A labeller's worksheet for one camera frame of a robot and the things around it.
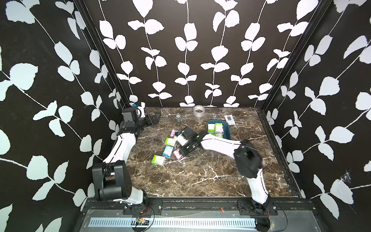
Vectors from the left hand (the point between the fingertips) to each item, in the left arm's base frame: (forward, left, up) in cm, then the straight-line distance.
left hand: (156, 113), depth 85 cm
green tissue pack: (+1, -36, -18) cm, 40 cm away
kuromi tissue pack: (-18, -12, -18) cm, 28 cm away
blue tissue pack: (-14, -5, -22) cm, 27 cm away
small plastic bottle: (+12, -12, -19) cm, 25 cm away
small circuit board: (-51, +6, -23) cm, 57 cm away
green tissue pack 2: (0, -41, -19) cm, 45 cm away
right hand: (-16, -13, -18) cm, 27 cm away
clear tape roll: (+22, -29, -23) cm, 43 cm away
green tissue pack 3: (-3, -42, -21) cm, 47 cm away
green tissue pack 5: (-21, 0, -21) cm, 30 cm away
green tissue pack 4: (-7, -6, -22) cm, 24 cm away
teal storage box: (-1, -47, -22) cm, 52 cm away
